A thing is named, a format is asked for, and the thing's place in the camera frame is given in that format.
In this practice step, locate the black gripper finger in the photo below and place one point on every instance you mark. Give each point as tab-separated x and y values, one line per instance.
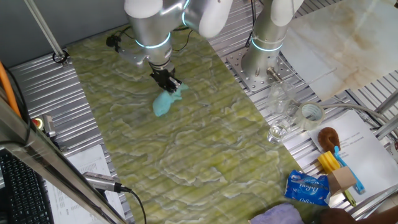
175	83
166	88

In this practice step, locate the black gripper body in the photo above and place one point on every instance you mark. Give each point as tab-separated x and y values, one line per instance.
161	76

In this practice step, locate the light blue fluffy cloth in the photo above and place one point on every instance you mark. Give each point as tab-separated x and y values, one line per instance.
163	104

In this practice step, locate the person's forearm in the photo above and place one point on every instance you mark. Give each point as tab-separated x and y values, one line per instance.
379	217

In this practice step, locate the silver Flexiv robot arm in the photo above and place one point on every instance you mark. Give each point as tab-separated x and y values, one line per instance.
152	28

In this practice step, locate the purple fluffy cloth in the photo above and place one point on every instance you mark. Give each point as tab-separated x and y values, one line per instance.
276	214

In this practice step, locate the person's right hand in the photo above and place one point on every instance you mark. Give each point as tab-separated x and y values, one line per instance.
335	217

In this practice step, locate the green marble pattern mat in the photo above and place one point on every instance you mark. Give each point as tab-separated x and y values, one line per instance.
186	140

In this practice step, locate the clear plastic beaker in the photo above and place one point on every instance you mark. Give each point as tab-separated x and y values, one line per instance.
280	96

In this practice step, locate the white printed paper sheet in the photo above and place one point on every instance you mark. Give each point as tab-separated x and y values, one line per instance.
367	155
90	161

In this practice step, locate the small clear glass cup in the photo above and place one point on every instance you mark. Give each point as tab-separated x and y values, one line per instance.
278	130

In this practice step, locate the aluminium pole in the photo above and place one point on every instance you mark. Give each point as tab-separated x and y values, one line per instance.
46	31

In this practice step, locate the clear tape roll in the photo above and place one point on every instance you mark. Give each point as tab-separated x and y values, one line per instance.
300	119

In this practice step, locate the emergency stop button box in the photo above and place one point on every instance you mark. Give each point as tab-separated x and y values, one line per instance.
38	123

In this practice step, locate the brown round scrubber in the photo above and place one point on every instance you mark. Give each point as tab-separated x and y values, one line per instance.
326	138

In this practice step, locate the blue tissue pack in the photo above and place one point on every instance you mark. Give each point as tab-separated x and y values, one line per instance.
304	188

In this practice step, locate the yellow sponge brush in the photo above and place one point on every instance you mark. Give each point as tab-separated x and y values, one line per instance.
328	161

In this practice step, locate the beige marble pattern sheet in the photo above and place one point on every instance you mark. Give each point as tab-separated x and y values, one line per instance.
342	40

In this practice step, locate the black computer keyboard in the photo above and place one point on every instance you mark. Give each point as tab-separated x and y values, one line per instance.
21	193

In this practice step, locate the blue plastic brush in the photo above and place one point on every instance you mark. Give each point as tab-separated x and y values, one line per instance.
342	161

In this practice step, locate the small cardboard box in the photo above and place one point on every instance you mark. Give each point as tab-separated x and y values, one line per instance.
342	180

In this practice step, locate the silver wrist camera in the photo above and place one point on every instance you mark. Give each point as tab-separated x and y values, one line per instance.
132	57

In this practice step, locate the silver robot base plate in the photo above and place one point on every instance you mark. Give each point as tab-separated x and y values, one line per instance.
253	83

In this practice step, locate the silver ribbed camera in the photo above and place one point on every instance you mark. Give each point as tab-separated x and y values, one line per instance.
99	181

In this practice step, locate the metal frame bar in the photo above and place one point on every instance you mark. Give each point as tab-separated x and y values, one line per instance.
46	158

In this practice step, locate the aluminium frame strut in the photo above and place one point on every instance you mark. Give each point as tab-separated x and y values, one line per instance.
387	102
387	129

